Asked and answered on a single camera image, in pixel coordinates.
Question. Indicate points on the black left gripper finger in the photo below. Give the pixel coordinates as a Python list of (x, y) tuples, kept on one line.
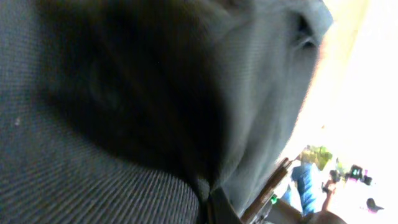
[(219, 209)]

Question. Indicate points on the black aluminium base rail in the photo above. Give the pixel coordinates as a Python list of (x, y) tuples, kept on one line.
[(254, 212)]

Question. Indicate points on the black polo shirt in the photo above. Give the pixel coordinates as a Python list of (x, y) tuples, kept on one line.
[(135, 111)]

